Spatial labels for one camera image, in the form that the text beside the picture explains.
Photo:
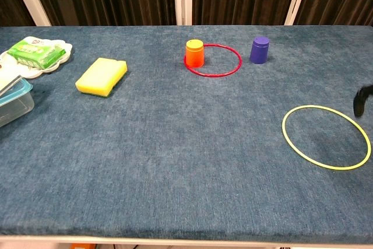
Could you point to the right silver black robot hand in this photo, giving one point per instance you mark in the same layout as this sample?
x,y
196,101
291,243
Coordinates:
x,y
360,100

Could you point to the blue plastic cup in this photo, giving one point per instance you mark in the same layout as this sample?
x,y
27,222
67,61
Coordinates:
x,y
259,52

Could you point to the orange cup with yellow base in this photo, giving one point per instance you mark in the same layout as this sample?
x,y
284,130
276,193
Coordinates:
x,y
194,55

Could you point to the blue felt table cloth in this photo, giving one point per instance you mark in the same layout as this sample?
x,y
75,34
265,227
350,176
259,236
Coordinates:
x,y
175,150

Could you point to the yellow sponge with green base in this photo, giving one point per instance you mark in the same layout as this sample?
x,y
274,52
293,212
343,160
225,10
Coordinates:
x,y
100,77

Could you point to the white flower-shaped plate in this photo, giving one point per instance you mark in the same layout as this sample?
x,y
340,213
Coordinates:
x,y
35,71

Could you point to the green snack packet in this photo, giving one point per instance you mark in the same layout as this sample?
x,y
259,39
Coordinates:
x,y
36,55

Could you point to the clear container with blue lid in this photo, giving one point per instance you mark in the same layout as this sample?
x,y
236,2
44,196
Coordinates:
x,y
14,106

